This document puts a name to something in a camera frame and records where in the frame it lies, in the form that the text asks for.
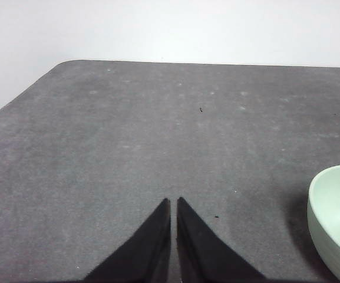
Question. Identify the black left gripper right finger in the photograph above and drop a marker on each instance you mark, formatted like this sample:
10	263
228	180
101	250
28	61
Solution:
199	253

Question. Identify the green ribbed bowl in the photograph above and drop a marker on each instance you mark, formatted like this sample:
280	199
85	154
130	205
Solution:
334	212

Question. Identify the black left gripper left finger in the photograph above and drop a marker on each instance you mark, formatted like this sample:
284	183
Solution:
146	253

